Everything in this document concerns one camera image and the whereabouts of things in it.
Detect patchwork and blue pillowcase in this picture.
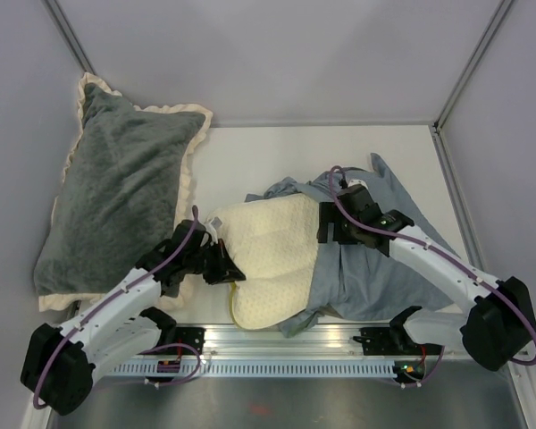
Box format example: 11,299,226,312
244,152,464,339

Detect aluminium rail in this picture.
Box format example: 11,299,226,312
43,322,530,358
429,124,488,272

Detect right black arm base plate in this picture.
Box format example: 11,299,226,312
351,326,442,358

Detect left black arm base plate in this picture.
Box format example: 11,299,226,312
172,325,206,355

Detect left aluminium frame post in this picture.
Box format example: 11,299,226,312
41,0,96,74

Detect right aluminium frame post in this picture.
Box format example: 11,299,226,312
432,0,516,134

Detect wrist white camera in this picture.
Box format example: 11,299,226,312
204,217,222,243
348,179,368,189

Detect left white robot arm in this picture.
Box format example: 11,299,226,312
21,217,246,416

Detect aluminium front rail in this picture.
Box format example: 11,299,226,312
43,322,530,358

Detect slotted white cable duct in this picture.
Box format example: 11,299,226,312
108,357,424,379

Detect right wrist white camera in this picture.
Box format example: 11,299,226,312
348,179,368,189

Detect right side aluminium rail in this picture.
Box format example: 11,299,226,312
429,124,488,272

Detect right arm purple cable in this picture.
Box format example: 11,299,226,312
328,164,536,389

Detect cream pillow yellow edge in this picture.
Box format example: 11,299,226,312
207,193,319,330

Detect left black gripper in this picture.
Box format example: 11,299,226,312
184,239,245,286

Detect grey plush pillow cream trim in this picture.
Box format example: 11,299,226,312
33,73,213,311

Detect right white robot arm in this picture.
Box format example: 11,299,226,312
317,182,536,371

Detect aluminium frame post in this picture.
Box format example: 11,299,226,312
432,0,516,134
41,0,96,74

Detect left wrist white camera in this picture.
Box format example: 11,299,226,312
204,217,222,243

